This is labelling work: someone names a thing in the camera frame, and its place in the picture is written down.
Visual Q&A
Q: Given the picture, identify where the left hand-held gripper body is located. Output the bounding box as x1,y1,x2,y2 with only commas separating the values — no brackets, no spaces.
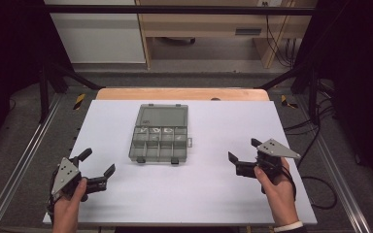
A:
49,155,108,203

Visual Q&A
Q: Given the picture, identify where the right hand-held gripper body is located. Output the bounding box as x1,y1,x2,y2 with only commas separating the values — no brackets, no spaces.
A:
235,138,302,187

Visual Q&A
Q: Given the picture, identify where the transparent grey compartment box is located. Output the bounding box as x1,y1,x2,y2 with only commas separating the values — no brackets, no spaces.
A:
128,103,194,165

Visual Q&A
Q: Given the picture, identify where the person's left hand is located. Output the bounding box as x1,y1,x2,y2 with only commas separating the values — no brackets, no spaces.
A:
52,178,88,225

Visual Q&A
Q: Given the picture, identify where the person's right hand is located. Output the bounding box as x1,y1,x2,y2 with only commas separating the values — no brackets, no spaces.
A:
254,157,301,227

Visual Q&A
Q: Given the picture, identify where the yellow black striped tape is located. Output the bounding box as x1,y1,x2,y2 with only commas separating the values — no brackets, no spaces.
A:
73,93,87,111
280,94,299,110

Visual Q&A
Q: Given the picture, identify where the black metal stand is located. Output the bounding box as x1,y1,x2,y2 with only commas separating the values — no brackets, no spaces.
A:
38,60,106,124
255,60,321,125

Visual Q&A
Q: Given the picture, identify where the light wooden table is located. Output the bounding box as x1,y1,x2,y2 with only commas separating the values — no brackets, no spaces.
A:
95,87,270,102

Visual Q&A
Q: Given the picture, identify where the black curtain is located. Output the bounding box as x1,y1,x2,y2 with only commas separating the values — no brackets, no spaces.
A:
299,0,373,185
0,0,51,159

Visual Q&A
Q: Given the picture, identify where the white cabinet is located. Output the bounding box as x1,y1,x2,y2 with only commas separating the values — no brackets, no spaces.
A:
44,0,147,64

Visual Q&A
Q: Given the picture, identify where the light wooden desk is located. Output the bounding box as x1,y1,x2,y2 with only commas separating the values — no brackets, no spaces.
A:
135,0,319,70

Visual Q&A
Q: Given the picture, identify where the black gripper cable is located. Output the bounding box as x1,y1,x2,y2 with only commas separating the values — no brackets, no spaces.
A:
283,168,338,210
46,190,56,216

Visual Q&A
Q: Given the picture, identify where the black floor cable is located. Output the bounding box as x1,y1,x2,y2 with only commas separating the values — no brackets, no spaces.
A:
284,96,335,137

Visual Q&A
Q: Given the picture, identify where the aluminium rail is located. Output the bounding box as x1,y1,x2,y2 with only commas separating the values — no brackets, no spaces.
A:
294,96,373,233
0,93,64,233

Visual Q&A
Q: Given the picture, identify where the black hanging cable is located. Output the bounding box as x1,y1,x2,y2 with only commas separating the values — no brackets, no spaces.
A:
264,2,285,66
283,37,297,69

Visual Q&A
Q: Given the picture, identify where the grey drawer handle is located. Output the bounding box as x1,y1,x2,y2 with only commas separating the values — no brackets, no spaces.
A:
234,28,262,36

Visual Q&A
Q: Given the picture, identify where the black frame crossbar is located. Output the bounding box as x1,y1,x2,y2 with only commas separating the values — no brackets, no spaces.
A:
43,4,319,16

